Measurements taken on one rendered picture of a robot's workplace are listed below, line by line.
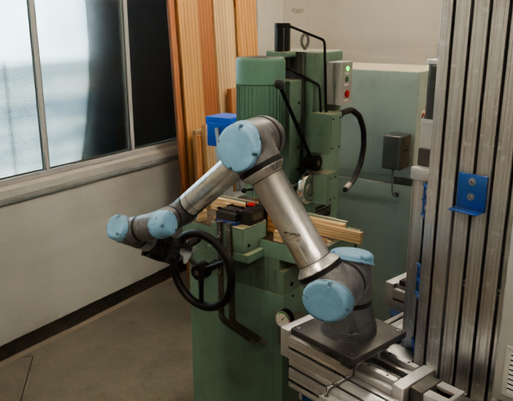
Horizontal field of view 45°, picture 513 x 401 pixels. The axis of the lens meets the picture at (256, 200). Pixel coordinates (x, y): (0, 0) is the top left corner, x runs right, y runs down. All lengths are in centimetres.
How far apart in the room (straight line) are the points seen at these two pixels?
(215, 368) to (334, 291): 114
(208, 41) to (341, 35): 114
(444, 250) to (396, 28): 304
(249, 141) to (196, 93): 237
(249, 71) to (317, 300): 95
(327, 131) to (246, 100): 33
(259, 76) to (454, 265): 95
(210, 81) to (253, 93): 183
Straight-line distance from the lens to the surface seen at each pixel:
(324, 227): 217
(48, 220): 332
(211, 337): 246
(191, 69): 378
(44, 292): 341
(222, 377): 251
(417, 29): 447
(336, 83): 238
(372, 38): 458
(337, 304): 148
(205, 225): 229
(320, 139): 232
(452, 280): 163
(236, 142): 146
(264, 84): 215
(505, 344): 157
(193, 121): 379
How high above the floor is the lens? 162
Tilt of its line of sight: 16 degrees down
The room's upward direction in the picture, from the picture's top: straight up
